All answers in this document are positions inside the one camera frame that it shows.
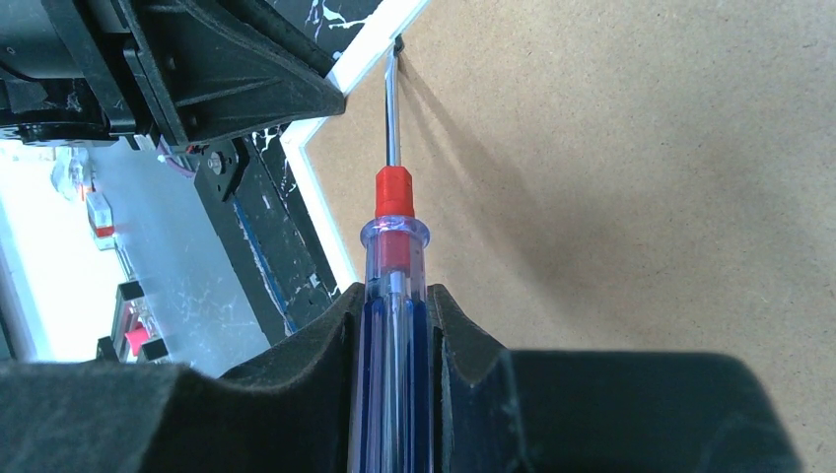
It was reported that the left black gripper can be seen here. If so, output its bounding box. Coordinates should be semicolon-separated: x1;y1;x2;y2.
1;1;346;146

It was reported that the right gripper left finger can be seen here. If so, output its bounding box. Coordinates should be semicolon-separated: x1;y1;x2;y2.
1;283;364;472

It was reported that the white picture frame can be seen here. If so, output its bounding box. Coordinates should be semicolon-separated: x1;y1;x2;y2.
277;1;835;472

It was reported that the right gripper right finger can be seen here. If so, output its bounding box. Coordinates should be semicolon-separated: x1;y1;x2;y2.
428;284;803;472

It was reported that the blue red screwdriver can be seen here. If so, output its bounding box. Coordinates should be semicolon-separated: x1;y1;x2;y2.
348;36;435;472

